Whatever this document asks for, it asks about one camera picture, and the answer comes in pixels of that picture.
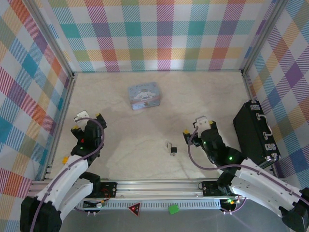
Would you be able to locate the black hard case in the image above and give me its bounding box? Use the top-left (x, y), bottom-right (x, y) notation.
top-left (232, 99), bottom-right (281, 169)

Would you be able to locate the aluminium frame post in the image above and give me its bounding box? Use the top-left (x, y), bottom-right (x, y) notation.
top-left (23, 0), bottom-right (74, 78)
top-left (240, 0), bottom-right (288, 74)

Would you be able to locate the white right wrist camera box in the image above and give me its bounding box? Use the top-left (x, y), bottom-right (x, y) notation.
top-left (195, 116), bottom-right (211, 130)

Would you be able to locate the cartoon bunny tin box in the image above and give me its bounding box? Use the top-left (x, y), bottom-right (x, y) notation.
top-left (127, 82), bottom-right (161, 111)

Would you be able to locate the red triangle warning sticker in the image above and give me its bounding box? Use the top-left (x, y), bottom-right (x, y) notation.
top-left (127, 202), bottom-right (141, 217)

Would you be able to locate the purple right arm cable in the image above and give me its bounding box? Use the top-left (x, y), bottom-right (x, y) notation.
top-left (188, 124), bottom-right (309, 216)

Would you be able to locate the aluminium back rail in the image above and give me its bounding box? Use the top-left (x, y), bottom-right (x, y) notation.
top-left (72, 68), bottom-right (244, 74)

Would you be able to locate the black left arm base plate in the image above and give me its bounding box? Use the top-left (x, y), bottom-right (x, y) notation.
top-left (93, 181), bottom-right (118, 199)

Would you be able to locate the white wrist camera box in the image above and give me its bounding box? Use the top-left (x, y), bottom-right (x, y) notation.
top-left (195, 116), bottom-right (211, 130)
top-left (73, 110), bottom-right (90, 124)

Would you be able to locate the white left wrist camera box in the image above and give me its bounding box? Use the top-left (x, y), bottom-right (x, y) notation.
top-left (73, 110), bottom-right (90, 124)

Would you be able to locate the black padlock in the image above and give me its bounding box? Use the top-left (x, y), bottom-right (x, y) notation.
top-left (166, 142), bottom-right (178, 155)

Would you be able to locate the aluminium mounting rail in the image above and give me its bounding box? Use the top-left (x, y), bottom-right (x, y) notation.
top-left (28, 179), bottom-right (242, 202)

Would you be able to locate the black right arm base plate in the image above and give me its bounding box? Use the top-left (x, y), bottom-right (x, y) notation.
top-left (202, 180), bottom-right (233, 197)

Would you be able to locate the grey slotted cable duct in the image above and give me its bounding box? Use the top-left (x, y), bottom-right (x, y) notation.
top-left (74, 200), bottom-right (223, 210)

